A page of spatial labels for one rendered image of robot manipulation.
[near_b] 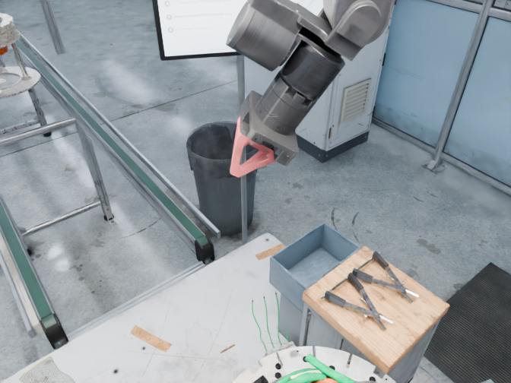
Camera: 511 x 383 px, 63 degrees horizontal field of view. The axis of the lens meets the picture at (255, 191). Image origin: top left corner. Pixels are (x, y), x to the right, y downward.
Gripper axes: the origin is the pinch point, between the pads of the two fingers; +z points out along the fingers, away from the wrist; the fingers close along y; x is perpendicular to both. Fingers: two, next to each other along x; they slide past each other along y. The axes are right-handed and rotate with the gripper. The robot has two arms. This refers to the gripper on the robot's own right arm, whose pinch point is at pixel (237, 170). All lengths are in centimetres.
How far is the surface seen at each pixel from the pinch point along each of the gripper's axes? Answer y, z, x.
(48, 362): -6, 75, -8
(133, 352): -8, 66, 9
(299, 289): -5.9, 23.2, 27.7
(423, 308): 0.2, 9.8, 45.7
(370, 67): -215, 23, 110
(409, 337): 6.1, 12.1, 41.8
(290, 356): 10.9, 20.8, 22.0
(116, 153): -98, 81, -12
